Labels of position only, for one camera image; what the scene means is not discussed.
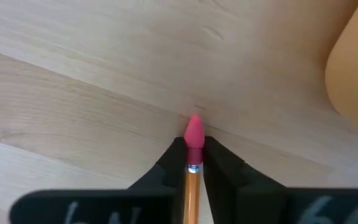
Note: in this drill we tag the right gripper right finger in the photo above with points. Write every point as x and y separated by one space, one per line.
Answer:
228 186

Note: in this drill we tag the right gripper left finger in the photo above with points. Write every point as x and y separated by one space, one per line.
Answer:
163 186

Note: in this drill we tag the orange pencil pink eraser cap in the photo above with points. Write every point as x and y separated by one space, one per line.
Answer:
194 133

